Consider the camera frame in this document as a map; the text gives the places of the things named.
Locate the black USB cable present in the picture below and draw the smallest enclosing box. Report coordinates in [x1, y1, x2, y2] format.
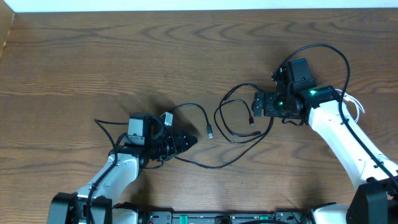
[167, 83, 275, 170]

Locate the white USB cable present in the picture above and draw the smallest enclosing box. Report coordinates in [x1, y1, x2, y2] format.
[334, 88, 366, 124]

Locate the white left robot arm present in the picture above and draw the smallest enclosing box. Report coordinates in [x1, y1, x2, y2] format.
[47, 129, 198, 223]

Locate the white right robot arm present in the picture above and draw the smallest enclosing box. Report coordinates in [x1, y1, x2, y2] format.
[252, 85, 397, 223]

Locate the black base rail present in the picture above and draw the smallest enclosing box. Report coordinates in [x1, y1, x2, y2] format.
[111, 202, 312, 224]

